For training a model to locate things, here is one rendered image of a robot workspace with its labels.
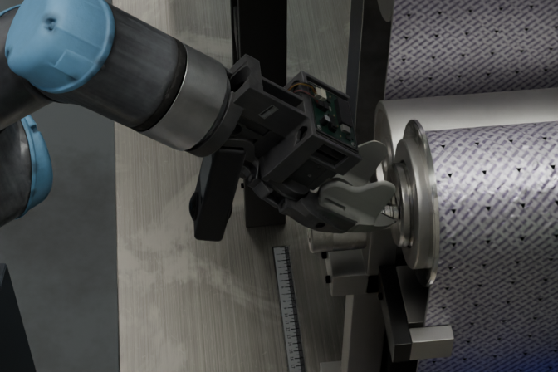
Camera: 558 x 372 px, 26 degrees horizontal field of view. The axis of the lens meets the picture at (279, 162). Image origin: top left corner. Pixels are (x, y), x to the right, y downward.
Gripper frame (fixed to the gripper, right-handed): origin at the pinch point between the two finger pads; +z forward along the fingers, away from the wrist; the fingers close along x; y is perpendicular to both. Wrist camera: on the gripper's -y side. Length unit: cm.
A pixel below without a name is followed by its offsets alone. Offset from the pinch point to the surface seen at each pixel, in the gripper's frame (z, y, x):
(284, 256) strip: 19.4, -30.9, 23.7
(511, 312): 16.2, 0.2, -4.6
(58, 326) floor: 46, -126, 79
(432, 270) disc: 4.1, 1.7, -5.5
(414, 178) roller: -0.2, 5.3, 0.0
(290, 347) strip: 18.8, -31.4, 10.8
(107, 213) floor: 54, -119, 108
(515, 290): 13.8, 2.8, -4.6
